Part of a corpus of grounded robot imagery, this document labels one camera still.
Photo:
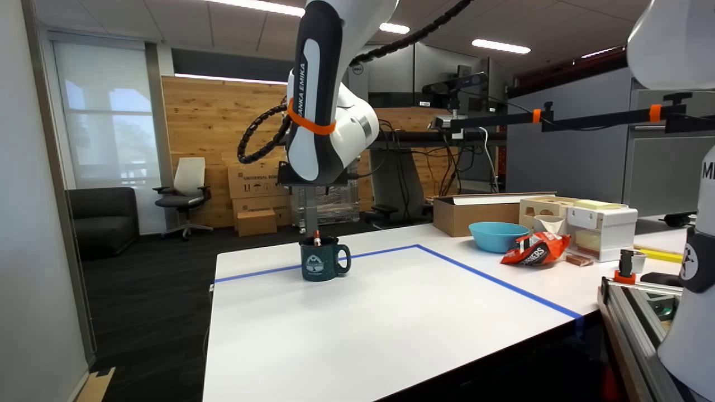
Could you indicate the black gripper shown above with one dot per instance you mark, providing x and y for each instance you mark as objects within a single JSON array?
[{"x": 303, "y": 198}]

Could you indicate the marker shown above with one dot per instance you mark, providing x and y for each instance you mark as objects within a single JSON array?
[{"x": 318, "y": 239}]

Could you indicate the dark green mug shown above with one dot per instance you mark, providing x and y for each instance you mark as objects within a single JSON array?
[{"x": 321, "y": 263}]

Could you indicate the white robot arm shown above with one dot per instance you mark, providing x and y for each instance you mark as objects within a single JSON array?
[{"x": 328, "y": 123}]

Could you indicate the wooden crate stack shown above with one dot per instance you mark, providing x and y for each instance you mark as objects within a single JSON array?
[{"x": 259, "y": 204}]

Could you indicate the white office chair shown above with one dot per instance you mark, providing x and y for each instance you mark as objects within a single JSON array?
[{"x": 186, "y": 193}]

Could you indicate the brown cardboard box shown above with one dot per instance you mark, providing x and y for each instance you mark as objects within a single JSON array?
[{"x": 455, "y": 213}]

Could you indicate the blue plastic bowl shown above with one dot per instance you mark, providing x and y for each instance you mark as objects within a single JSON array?
[{"x": 494, "y": 235}]

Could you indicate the black sofa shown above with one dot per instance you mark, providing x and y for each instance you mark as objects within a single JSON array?
[{"x": 106, "y": 220}]

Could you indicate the orange chip bag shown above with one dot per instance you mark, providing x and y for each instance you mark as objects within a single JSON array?
[{"x": 536, "y": 248}]

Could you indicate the white cardboard box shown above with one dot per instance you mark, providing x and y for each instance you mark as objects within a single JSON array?
[{"x": 602, "y": 228}]

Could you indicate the small black orange clamp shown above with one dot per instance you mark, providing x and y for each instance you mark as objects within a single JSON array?
[{"x": 630, "y": 264}]

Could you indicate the aluminium rail frame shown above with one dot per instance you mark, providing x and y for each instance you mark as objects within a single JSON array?
[{"x": 637, "y": 323}]

